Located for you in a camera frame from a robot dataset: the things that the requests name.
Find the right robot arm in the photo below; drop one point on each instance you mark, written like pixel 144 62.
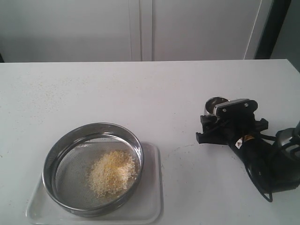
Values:
pixel 286 172

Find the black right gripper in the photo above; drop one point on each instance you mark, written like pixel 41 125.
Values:
pixel 234 125

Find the stainless steel cup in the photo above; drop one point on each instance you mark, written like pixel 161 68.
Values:
pixel 210 104

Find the yellow and white grain pile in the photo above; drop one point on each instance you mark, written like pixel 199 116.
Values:
pixel 112 174

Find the white cabinet doors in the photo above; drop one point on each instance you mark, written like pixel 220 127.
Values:
pixel 131 30

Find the round steel mesh sieve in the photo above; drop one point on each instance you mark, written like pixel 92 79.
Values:
pixel 69 163

